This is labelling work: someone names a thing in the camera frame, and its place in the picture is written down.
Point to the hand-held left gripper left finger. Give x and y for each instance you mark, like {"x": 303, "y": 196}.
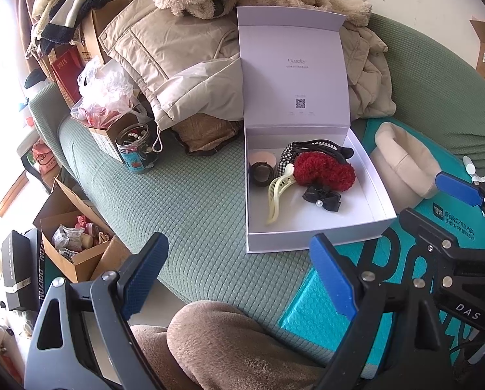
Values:
{"x": 143, "y": 280}

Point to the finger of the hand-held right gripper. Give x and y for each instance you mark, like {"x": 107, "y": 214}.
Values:
{"x": 449, "y": 260}
{"x": 458, "y": 189}

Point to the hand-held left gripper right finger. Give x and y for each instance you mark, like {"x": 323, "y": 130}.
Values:
{"x": 334, "y": 280}

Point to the pale lilac gift box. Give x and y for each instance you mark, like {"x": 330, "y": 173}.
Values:
{"x": 348, "y": 227}

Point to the black bow hair clip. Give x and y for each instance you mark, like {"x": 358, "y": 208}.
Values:
{"x": 321, "y": 197}

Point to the cream hair claw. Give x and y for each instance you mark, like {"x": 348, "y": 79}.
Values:
{"x": 276, "y": 195}

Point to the red fuzzy scrunchie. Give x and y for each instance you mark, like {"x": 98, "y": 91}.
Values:
{"x": 323, "y": 170}

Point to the black white checkered scrunchie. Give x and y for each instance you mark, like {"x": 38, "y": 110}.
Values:
{"x": 285, "y": 158}

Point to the black hair claw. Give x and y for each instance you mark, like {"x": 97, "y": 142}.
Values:
{"x": 328, "y": 148}

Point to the black round hair band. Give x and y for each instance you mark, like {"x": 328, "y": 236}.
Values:
{"x": 254, "y": 174}

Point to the pink round compact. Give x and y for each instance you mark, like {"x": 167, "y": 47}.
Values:
{"x": 263, "y": 157}

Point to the teal bubble mailer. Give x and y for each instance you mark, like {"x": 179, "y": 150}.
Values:
{"x": 307, "y": 304}

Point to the beige cap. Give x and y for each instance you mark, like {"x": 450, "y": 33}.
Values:
{"x": 405, "y": 162}

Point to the cardboard box of clutter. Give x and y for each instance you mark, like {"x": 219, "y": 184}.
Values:
{"x": 76, "y": 252}

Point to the green sofa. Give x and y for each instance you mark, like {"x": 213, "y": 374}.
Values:
{"x": 185, "y": 211}

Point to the person's leg beige pants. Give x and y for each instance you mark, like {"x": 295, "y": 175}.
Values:
{"x": 226, "y": 349}

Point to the black box white band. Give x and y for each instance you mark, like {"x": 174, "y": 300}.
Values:
{"x": 19, "y": 268}

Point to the clear jar teal label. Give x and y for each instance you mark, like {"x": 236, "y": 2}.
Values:
{"x": 135, "y": 150}

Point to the khaki quilted jacket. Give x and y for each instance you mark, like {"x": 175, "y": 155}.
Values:
{"x": 368, "y": 77}

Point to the small printed cardboard box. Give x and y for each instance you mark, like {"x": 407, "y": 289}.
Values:
{"x": 104, "y": 142}

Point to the brown cushion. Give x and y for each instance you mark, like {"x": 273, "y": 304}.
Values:
{"x": 206, "y": 132}

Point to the white plastic bag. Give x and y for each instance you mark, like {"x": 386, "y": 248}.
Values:
{"x": 104, "y": 89}

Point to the red carton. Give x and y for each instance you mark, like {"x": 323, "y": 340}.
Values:
{"x": 65, "y": 73}

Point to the beige puffer jacket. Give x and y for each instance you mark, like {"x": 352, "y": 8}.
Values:
{"x": 173, "y": 57}

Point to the tall brown cardboard box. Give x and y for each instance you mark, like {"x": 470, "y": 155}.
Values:
{"x": 100, "y": 24}

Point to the cream navy striped garment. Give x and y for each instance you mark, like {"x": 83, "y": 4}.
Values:
{"x": 72, "y": 8}

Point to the brown curtain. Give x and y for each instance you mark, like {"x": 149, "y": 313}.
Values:
{"x": 27, "y": 20}

